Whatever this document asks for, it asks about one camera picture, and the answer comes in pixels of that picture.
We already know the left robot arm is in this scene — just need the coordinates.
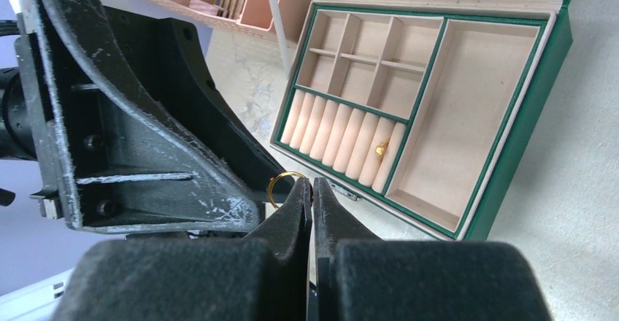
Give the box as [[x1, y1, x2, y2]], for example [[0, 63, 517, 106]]
[[1, 0, 293, 235]]

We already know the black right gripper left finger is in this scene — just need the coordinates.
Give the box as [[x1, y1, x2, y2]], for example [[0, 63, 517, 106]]
[[53, 178, 312, 320]]

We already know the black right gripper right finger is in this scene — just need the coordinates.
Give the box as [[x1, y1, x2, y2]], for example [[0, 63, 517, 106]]
[[312, 177, 551, 320]]

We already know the green jewelry box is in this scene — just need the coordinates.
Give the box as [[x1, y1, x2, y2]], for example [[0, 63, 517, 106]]
[[270, 0, 572, 241]]

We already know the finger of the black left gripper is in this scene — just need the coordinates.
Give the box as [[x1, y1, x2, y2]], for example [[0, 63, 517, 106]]
[[106, 7, 285, 198], [29, 0, 265, 234]]

